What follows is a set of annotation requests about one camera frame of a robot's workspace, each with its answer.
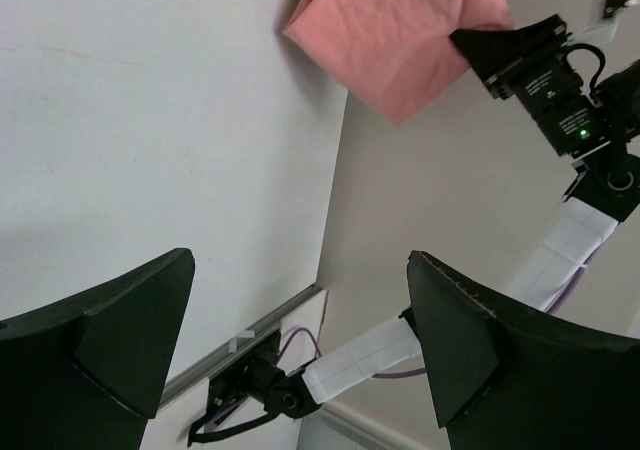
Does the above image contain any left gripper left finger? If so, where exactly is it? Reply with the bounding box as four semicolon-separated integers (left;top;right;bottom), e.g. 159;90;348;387
1;248;195;450

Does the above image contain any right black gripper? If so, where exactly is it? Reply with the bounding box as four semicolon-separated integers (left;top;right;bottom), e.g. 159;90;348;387
449;14;583;100

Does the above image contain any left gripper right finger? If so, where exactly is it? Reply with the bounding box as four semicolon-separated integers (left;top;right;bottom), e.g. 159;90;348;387
407;251;639;449

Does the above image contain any pink t shirt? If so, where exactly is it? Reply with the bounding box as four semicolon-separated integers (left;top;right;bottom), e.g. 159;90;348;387
283;0;512;126

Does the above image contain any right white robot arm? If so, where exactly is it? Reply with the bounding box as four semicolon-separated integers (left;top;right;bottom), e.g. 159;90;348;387
188;16;639;449

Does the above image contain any aluminium rail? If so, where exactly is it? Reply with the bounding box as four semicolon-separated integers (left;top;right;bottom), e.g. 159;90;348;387
159;284;322;410

